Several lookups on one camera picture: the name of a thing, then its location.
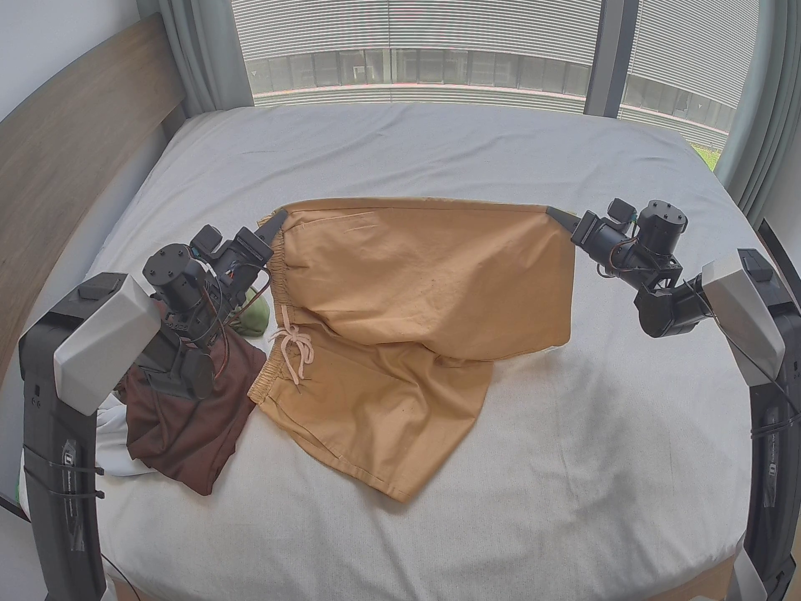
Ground black cable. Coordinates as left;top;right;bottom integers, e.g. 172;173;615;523
100;548;136;601

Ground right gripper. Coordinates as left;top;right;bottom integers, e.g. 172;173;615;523
546;205;630;263

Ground brown garment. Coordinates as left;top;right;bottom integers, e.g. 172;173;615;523
119;329;267;497

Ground pale grey garment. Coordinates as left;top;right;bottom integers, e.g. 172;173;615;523
94;392;159;480

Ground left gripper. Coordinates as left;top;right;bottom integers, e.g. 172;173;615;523
216;209;289;286

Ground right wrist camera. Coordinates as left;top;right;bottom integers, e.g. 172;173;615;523
606;198;640;231

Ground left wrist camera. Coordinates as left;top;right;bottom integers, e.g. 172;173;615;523
191;224;227;260

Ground bed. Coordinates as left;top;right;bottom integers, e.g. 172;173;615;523
0;13;801;601

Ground grey-green curtain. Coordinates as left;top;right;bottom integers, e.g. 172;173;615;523
131;0;254;117
713;0;801;227

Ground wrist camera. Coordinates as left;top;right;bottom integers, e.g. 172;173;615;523
191;224;227;260
606;198;640;231

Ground window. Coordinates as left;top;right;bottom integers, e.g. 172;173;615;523
225;0;763;149

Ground green garment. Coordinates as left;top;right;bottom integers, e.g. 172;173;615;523
241;285;272;337

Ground tan shorts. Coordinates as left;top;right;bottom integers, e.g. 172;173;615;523
248;197;577;503

